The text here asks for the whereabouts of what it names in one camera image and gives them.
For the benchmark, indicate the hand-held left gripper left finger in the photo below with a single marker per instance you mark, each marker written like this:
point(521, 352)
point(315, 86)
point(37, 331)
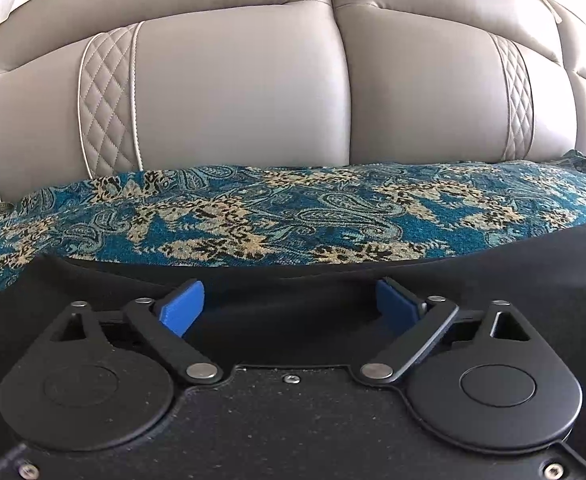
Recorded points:
point(180, 307)

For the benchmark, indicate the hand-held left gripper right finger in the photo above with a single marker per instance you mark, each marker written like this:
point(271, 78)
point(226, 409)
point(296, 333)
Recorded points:
point(397, 305)

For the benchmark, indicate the black pants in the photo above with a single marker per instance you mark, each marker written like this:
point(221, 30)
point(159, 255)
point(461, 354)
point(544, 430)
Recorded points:
point(293, 310)

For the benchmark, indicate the teal paisley blanket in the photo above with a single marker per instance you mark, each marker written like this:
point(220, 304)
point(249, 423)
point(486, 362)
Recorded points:
point(293, 210)

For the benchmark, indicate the beige leather sofa backrest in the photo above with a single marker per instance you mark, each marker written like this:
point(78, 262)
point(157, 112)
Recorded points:
point(223, 85)

